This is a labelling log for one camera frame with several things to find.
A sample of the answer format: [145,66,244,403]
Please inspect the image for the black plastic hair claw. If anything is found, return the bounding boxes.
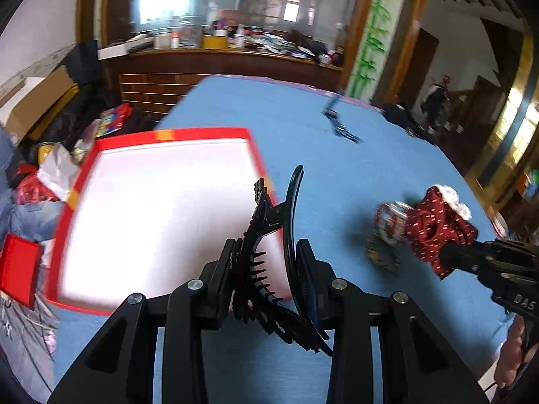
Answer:
[232,166,332,356]

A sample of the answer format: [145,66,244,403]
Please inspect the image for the red polka dot scrunchie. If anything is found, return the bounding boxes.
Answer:
[404,184,479,279]

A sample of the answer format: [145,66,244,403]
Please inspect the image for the red tray box white inside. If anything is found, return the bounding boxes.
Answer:
[45,128,267,315]

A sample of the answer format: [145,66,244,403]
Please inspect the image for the red white plaid scrunchie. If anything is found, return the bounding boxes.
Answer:
[375,202,412,246]

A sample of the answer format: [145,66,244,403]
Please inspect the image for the right hand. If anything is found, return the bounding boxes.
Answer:
[494,315,537,388]

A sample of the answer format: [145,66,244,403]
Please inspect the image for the person in background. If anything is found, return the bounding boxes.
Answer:
[420,74,451,131]

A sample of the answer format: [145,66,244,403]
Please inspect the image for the blue denim jeans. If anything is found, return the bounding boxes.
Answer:
[0,199,65,243]

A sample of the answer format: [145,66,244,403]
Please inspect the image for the colourful game box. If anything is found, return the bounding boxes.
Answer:
[95,103,132,138]

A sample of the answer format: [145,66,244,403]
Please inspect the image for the white crumpled paper bag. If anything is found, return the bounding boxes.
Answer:
[37,143,80,202]

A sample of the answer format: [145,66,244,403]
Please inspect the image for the small red box lid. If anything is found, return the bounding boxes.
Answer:
[0,234,43,309]

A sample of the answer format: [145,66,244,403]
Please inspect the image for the red plastic bag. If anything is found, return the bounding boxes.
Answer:
[14,163,59,205]

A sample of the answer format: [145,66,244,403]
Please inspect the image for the brown cardboard box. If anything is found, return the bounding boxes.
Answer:
[5,65,77,145]

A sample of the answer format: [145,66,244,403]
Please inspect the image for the white flat box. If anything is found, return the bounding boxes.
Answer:
[98,37,154,60]

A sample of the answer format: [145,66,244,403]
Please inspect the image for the blue braided lanyard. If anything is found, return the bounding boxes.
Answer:
[320,88,364,145]

